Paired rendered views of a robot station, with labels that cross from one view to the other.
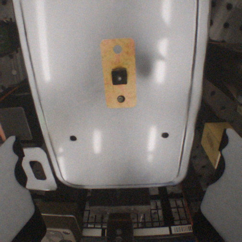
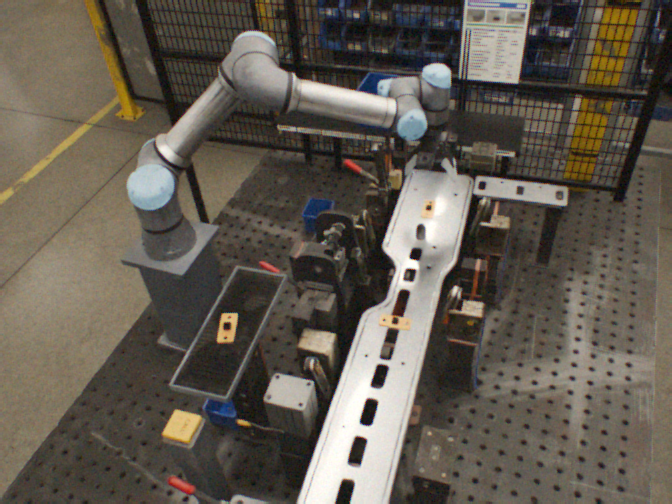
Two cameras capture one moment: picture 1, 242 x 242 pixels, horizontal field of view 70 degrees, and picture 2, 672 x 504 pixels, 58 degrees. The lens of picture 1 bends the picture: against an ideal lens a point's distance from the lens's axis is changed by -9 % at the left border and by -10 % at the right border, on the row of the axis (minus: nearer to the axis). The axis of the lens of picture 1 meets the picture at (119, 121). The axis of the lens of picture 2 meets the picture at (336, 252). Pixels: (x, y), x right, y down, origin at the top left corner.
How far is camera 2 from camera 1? 1.76 m
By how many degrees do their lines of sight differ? 22
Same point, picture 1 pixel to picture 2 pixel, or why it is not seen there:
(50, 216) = (483, 161)
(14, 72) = (521, 279)
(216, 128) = (396, 185)
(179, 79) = (406, 204)
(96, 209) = (459, 163)
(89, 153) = (451, 188)
